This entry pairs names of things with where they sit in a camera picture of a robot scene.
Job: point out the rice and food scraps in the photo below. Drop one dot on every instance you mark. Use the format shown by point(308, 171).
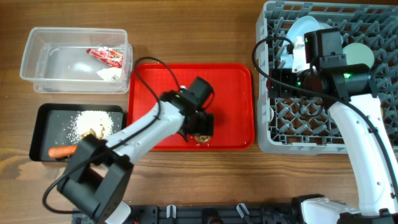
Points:
point(98, 123)

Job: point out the grey dishwasher rack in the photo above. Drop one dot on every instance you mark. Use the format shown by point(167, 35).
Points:
point(300, 126)

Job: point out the white plastic spoon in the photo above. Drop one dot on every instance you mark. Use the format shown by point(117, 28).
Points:
point(270, 114)

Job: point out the green saucer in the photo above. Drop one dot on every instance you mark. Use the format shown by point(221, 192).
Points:
point(357, 53)

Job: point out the brown food scrap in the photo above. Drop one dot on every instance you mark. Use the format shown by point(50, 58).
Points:
point(202, 138)

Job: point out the light blue plate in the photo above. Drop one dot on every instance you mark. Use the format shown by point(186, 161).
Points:
point(299, 28)

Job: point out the red serving tray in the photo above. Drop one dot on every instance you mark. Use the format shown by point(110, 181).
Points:
point(232, 105)

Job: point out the red snack wrapper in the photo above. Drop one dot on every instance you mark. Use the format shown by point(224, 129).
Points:
point(107, 55)

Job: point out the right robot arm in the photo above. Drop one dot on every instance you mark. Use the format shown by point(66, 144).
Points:
point(340, 75)

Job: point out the white tissue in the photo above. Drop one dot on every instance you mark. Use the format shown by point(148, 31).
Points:
point(110, 74)

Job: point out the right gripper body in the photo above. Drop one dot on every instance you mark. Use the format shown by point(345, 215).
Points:
point(285, 74)

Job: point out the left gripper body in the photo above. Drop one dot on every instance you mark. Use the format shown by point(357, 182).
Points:
point(202, 127)

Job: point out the orange carrot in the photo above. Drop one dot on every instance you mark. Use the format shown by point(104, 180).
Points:
point(60, 152)

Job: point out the black waste tray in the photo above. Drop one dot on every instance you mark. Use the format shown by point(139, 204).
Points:
point(53, 120)

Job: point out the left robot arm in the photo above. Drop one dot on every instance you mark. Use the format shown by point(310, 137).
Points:
point(97, 175)

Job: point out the clear plastic bin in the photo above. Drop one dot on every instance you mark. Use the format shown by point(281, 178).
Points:
point(55, 60)

